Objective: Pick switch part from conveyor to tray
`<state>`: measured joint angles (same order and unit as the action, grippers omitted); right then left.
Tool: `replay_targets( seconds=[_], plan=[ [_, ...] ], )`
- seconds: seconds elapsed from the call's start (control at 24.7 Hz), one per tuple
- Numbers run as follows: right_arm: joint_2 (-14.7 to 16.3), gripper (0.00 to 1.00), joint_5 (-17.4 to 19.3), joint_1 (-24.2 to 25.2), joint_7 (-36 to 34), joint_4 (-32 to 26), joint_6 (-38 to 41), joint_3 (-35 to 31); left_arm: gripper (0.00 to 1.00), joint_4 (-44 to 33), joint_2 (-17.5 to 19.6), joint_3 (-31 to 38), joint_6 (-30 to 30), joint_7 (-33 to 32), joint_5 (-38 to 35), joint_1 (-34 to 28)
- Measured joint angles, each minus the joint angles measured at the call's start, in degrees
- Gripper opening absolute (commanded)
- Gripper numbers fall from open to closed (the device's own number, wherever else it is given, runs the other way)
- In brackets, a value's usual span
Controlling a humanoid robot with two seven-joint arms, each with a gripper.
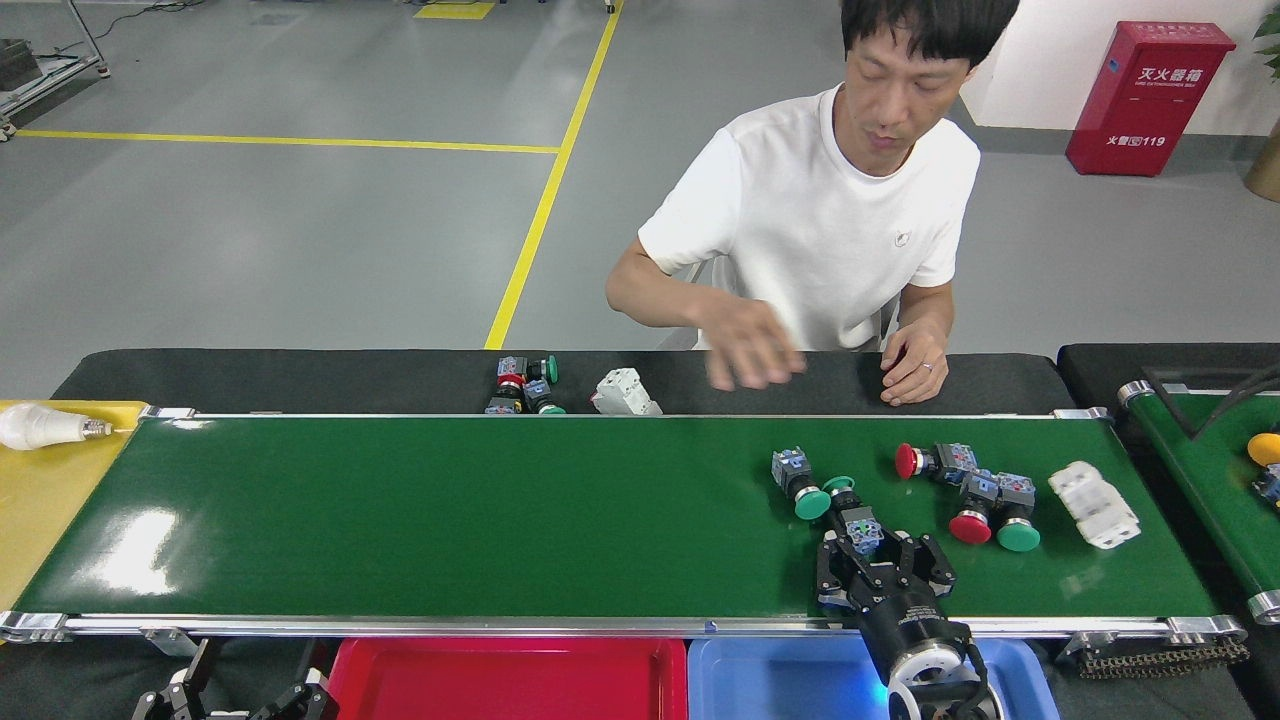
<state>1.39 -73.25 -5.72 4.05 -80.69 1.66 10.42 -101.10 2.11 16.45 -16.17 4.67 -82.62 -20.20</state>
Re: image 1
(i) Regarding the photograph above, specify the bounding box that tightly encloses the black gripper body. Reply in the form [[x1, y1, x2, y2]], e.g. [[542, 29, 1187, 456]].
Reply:
[[848, 558, 973, 663]]

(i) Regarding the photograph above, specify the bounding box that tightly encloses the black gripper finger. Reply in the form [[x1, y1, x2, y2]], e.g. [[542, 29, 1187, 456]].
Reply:
[[250, 668, 341, 720], [133, 637, 226, 720], [893, 532, 959, 599], [815, 530, 866, 613]]

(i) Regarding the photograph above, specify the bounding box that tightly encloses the white circuit breaker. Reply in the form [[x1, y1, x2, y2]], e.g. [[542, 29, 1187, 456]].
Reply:
[[590, 368, 663, 417], [1048, 460, 1142, 551]]

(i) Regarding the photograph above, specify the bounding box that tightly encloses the yellow tray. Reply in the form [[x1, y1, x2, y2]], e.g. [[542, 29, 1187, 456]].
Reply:
[[0, 400, 151, 613]]

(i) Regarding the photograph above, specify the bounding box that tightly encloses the green belt conveyor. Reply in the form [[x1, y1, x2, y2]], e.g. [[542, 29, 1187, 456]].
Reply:
[[0, 405, 1251, 661], [1117, 380, 1280, 626]]

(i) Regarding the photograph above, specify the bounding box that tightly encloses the person's left hand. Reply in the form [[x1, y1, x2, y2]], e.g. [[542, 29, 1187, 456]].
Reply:
[[880, 335, 951, 406]]

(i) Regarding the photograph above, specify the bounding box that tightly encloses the person's right hand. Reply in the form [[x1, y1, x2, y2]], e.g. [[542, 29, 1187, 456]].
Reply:
[[695, 295, 809, 393]]

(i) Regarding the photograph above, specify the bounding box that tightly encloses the blue plastic bin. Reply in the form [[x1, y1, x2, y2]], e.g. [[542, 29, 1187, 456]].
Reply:
[[686, 637, 1061, 720]]

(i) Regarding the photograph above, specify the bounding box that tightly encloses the red plastic bin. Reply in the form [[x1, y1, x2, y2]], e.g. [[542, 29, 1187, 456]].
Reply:
[[327, 637, 689, 720]]

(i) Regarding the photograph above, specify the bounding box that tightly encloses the white light bulb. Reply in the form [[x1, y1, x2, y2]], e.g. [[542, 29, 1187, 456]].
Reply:
[[0, 403, 113, 452]]

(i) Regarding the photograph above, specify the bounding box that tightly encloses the person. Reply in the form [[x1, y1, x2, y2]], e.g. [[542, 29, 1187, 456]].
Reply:
[[605, 0, 1021, 406]]

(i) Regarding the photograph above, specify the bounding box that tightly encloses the red fire extinguisher box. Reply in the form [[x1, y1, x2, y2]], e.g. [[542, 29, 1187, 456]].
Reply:
[[1065, 21, 1237, 178]]

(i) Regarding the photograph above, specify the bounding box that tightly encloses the tan plant pot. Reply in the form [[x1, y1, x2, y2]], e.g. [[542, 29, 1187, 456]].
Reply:
[[1243, 115, 1280, 204]]

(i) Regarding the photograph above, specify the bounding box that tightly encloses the metal rack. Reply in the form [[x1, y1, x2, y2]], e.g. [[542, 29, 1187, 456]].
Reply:
[[0, 0, 111, 136]]

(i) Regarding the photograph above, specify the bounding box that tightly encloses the green plant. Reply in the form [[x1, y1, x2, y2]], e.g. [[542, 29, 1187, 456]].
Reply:
[[1252, 5, 1280, 81]]

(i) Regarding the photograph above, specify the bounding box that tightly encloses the black conveyor drive chain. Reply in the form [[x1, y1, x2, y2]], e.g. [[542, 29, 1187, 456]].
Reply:
[[1078, 640, 1251, 681]]

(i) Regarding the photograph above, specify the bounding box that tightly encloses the black cable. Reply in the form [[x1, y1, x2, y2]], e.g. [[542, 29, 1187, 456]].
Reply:
[[1140, 365, 1280, 441]]

